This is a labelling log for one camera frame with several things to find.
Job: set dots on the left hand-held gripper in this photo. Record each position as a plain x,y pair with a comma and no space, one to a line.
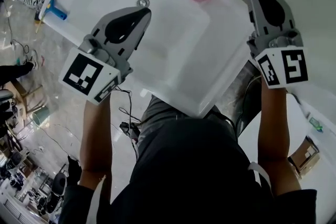
81,73

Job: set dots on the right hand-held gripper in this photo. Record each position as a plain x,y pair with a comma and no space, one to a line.
291,65

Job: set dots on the person's left forearm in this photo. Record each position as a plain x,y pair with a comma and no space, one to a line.
95,139

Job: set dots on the person's right forearm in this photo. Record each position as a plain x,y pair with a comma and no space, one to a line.
273,126

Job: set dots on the green bottle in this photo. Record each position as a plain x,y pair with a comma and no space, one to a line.
315,124

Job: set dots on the metal sink drain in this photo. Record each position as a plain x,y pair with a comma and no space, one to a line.
142,1

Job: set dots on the white sink table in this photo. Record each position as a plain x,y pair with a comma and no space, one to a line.
218,34

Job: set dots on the person's grey trousers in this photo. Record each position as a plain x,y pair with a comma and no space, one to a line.
160,112

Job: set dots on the teal bucket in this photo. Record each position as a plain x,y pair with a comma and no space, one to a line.
40,115

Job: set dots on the round wooden side table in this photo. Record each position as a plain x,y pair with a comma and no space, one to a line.
21,91

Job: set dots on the cardboard box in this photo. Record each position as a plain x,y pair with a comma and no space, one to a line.
305,156

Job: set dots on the person's dark shirt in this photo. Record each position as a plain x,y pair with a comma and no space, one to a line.
189,178

